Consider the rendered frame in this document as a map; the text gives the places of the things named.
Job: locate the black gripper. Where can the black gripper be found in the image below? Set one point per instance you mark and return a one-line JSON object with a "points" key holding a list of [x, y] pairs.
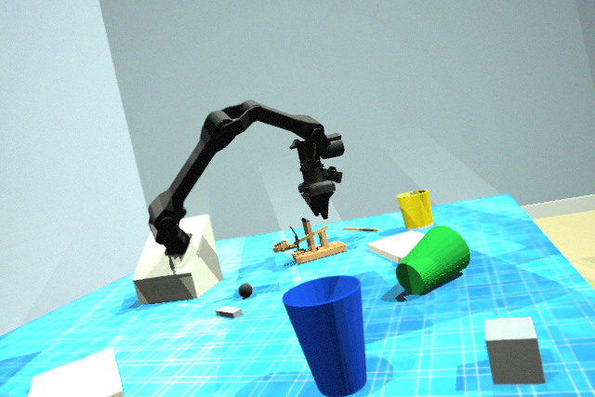
{"points": [[315, 190]]}

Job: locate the blue plastic cup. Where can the blue plastic cup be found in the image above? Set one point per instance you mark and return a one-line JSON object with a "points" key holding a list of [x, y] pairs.
{"points": [[327, 317]]}

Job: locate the dark grey ball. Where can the dark grey ball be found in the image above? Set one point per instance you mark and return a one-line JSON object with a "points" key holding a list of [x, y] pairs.
{"points": [[245, 290]]}

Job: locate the yellow cup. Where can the yellow cup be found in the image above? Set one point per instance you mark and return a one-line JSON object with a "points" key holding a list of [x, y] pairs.
{"points": [[416, 211]]}

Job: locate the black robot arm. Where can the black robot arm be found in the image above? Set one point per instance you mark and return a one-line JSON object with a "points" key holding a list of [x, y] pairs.
{"points": [[167, 210]]}

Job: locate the green cup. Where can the green cup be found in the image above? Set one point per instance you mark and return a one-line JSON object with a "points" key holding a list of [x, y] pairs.
{"points": [[441, 253]]}

